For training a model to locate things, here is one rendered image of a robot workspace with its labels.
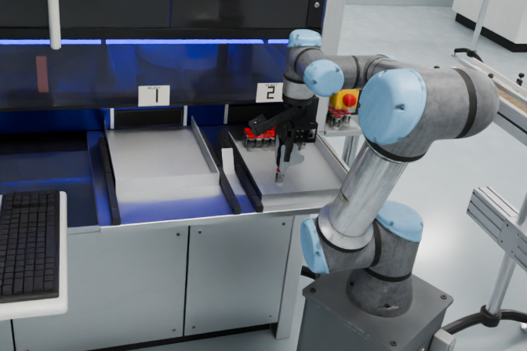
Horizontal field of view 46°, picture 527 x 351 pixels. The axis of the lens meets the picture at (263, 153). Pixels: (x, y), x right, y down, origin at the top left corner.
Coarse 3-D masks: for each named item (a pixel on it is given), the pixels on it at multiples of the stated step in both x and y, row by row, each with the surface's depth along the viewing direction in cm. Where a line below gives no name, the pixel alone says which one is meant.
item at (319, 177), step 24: (240, 144) 182; (312, 144) 186; (264, 168) 170; (288, 168) 172; (312, 168) 173; (336, 168) 172; (264, 192) 160; (288, 192) 155; (312, 192) 157; (336, 192) 159
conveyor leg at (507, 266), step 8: (520, 216) 220; (520, 224) 220; (504, 256) 229; (504, 264) 229; (512, 264) 227; (504, 272) 230; (512, 272) 230; (496, 280) 234; (504, 280) 231; (496, 288) 234; (504, 288) 233; (496, 296) 235; (488, 304) 239; (496, 304) 237; (488, 312) 240; (496, 312) 239
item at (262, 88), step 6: (258, 84) 180; (264, 84) 180; (270, 84) 181; (276, 84) 182; (282, 84) 182; (258, 90) 181; (264, 90) 181; (270, 90) 182; (276, 90) 183; (258, 96) 182; (264, 96) 182; (270, 96) 183; (276, 96) 184; (258, 102) 183
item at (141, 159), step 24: (192, 120) 186; (120, 144) 174; (144, 144) 176; (168, 144) 177; (192, 144) 179; (120, 168) 163; (144, 168) 164; (168, 168) 165; (192, 168) 167; (216, 168) 161
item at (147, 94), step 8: (144, 88) 170; (152, 88) 171; (160, 88) 171; (168, 88) 172; (144, 96) 171; (152, 96) 172; (160, 96) 173; (168, 96) 173; (144, 104) 172; (152, 104) 173; (160, 104) 174; (168, 104) 174
